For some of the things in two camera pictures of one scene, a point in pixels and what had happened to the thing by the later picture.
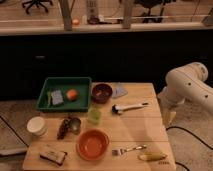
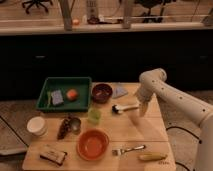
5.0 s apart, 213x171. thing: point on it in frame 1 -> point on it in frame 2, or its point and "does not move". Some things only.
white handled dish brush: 119,109 does not move
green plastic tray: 65,94 does not move
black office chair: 37,3 does not move
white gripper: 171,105 -> 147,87
